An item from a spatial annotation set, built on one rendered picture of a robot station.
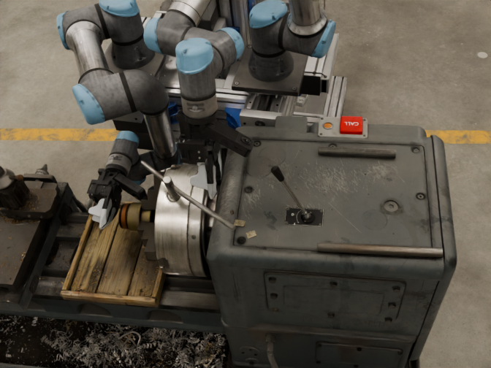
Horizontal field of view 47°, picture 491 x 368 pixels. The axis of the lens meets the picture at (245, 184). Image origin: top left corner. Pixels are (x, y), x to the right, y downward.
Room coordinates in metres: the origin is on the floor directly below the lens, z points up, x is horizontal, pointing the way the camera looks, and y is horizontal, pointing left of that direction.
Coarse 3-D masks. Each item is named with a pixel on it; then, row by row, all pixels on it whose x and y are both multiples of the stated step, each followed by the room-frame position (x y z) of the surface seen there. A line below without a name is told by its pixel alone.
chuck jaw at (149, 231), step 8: (144, 224) 0.95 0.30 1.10; (152, 224) 0.94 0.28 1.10; (144, 232) 0.92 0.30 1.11; (152, 232) 0.91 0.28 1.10; (144, 240) 0.89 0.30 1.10; (152, 240) 0.88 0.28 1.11; (152, 248) 0.86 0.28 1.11; (152, 256) 0.84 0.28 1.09; (160, 264) 0.82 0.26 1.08; (168, 264) 0.82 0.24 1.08
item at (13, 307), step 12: (60, 192) 1.26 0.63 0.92; (72, 192) 1.30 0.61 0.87; (60, 204) 1.21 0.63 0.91; (60, 216) 1.18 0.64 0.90; (48, 228) 1.11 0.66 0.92; (48, 240) 1.08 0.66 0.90; (36, 252) 1.02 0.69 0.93; (48, 252) 1.06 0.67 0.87; (36, 264) 0.99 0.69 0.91; (24, 276) 0.94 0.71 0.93; (36, 276) 0.95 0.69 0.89; (24, 288) 0.90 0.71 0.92; (36, 288) 0.93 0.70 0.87; (0, 300) 0.87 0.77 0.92; (12, 300) 0.86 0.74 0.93; (24, 300) 0.87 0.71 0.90
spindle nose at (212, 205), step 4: (216, 188) 0.98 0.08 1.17; (216, 192) 0.96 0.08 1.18; (216, 196) 0.95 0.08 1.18; (208, 200) 0.94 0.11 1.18; (212, 200) 0.93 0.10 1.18; (216, 200) 0.93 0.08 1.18; (208, 204) 0.92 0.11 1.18; (212, 204) 0.92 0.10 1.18; (216, 204) 0.92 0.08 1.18; (208, 208) 0.91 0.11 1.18; (212, 208) 0.91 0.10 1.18; (208, 216) 0.89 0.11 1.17; (208, 220) 0.88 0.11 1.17; (212, 220) 0.88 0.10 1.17; (208, 224) 0.87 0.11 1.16; (212, 224) 0.87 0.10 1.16; (208, 228) 0.87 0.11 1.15; (208, 232) 0.86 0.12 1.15; (208, 236) 0.85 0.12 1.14; (208, 240) 0.85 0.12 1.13; (208, 244) 0.84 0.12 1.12
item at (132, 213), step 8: (128, 208) 1.00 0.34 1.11; (136, 208) 0.99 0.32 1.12; (120, 216) 0.98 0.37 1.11; (128, 216) 0.97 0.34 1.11; (136, 216) 0.97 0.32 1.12; (144, 216) 0.97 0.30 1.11; (152, 216) 1.00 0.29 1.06; (120, 224) 0.97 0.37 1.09; (128, 224) 0.96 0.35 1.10; (136, 224) 0.95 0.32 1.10
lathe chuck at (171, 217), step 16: (176, 176) 1.00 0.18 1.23; (160, 192) 0.94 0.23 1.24; (160, 208) 0.90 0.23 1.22; (176, 208) 0.89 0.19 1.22; (160, 224) 0.87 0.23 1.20; (176, 224) 0.86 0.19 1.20; (160, 240) 0.84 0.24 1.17; (176, 240) 0.83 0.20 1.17; (160, 256) 0.82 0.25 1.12; (176, 256) 0.81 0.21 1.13; (176, 272) 0.81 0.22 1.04; (192, 272) 0.80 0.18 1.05
